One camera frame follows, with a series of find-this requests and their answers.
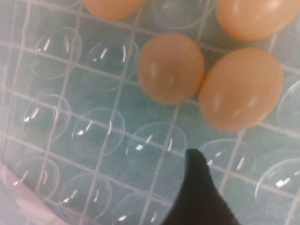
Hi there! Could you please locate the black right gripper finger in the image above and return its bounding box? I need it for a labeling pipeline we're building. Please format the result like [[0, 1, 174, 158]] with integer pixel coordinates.
[[161, 148, 240, 225]]

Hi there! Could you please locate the brown egg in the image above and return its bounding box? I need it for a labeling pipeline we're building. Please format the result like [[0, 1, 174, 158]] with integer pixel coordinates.
[[82, 0, 146, 20], [136, 32, 205, 105], [198, 47, 284, 131], [216, 0, 300, 42]]

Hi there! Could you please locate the transparent plastic egg box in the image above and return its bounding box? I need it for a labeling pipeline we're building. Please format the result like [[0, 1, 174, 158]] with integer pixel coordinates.
[[0, 0, 300, 225]]

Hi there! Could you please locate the green white checked tablecloth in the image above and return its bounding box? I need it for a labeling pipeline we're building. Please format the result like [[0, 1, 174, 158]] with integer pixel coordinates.
[[0, 0, 300, 225]]

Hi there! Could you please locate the pink plastic knife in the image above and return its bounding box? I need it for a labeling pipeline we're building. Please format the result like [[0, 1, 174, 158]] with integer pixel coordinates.
[[0, 161, 61, 225]]

